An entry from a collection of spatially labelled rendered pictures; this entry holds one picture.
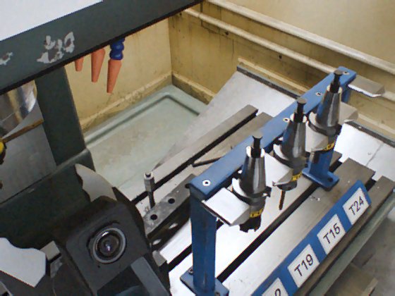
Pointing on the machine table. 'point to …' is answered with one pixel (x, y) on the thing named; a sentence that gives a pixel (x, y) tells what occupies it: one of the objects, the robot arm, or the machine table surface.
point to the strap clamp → (162, 266)
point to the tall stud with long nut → (149, 187)
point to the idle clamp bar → (173, 201)
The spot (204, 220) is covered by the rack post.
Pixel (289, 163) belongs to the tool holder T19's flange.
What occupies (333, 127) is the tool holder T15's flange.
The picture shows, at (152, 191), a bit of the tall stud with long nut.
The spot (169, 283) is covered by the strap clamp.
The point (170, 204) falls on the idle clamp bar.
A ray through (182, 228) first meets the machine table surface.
